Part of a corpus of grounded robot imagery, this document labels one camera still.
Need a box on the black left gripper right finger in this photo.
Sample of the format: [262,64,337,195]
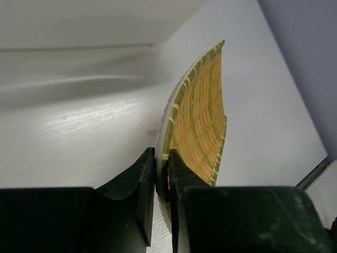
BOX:
[167,149,334,252]

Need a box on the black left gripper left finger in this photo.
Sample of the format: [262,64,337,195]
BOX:
[1,148,155,252]

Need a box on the yellow fan-shaped bamboo plate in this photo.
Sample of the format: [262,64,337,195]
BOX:
[155,40,227,229]

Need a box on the white plastic bin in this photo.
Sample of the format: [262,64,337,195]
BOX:
[0,0,211,64]

